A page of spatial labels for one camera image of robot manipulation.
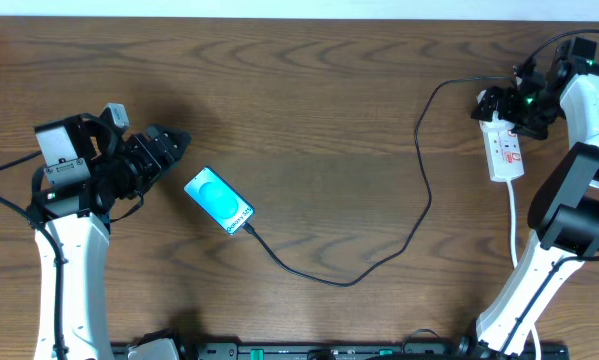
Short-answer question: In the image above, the Galaxy S25 smartphone cyan screen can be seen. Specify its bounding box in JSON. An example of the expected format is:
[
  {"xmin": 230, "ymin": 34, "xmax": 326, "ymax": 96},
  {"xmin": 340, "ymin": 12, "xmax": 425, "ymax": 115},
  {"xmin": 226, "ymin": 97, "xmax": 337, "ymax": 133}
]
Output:
[{"xmin": 183, "ymin": 166, "xmax": 255, "ymax": 235}]

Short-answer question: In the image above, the black charging cable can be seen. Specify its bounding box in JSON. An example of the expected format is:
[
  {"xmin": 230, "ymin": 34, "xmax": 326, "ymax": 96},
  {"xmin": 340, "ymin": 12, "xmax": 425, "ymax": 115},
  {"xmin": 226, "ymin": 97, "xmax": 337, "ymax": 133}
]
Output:
[{"xmin": 242, "ymin": 75, "xmax": 518, "ymax": 289}]

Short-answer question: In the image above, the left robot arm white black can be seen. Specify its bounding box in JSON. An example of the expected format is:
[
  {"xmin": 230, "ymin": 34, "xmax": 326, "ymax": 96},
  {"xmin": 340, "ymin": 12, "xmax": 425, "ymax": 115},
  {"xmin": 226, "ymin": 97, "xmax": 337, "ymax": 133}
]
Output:
[{"xmin": 26, "ymin": 110, "xmax": 191, "ymax": 359}]

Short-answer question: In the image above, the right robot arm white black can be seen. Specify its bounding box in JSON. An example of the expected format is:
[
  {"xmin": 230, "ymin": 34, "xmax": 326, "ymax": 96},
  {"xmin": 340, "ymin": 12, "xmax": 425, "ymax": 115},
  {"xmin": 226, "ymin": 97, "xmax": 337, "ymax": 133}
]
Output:
[{"xmin": 458, "ymin": 29, "xmax": 599, "ymax": 359}]

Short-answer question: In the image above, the white USB charger adapter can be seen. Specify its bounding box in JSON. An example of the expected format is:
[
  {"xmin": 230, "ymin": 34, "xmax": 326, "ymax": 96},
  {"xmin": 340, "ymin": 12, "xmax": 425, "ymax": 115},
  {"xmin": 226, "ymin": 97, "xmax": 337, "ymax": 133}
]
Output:
[{"xmin": 475, "ymin": 90, "xmax": 487, "ymax": 116}]

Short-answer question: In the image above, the white power strip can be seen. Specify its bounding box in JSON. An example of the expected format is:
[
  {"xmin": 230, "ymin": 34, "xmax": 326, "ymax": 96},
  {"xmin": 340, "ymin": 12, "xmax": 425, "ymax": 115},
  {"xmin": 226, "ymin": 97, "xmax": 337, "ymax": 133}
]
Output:
[{"xmin": 479, "ymin": 119, "xmax": 524, "ymax": 183}]

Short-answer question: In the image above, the white power strip cord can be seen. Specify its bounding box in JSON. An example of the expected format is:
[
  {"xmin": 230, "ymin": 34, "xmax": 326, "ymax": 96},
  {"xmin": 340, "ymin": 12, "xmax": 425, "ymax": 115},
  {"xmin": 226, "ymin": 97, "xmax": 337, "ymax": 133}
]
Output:
[{"xmin": 505, "ymin": 180, "xmax": 543, "ymax": 360}]

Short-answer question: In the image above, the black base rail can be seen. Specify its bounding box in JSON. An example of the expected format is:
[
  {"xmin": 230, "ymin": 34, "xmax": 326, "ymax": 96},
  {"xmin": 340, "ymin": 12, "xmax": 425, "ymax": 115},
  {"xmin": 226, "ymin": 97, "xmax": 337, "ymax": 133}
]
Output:
[{"xmin": 112, "ymin": 339, "xmax": 570, "ymax": 360}]

